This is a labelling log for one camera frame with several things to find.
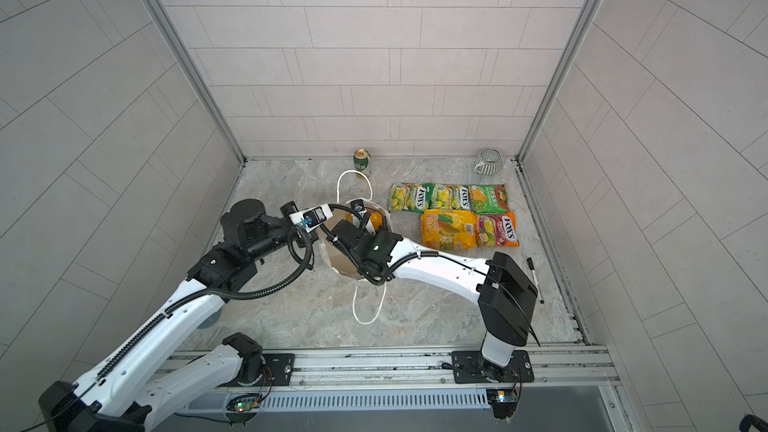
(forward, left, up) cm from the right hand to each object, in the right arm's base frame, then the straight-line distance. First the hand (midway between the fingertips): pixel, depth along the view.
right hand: (362, 239), depth 81 cm
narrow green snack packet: (+20, -16, -9) cm, 28 cm away
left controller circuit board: (-35, +25, -8) cm, 44 cm away
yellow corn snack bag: (+6, -26, -8) cm, 28 cm away
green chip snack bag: (+18, -42, -10) cm, 47 cm away
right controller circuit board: (-37, -32, -15) cm, 51 cm away
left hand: (-1, +4, +18) cm, 19 cm away
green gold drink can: (+33, +1, -2) cm, 33 cm away
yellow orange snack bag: (-7, -5, +20) cm, 22 cm away
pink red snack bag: (+6, -41, -10) cm, 43 cm away
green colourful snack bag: (+20, -29, -9) cm, 36 cm away
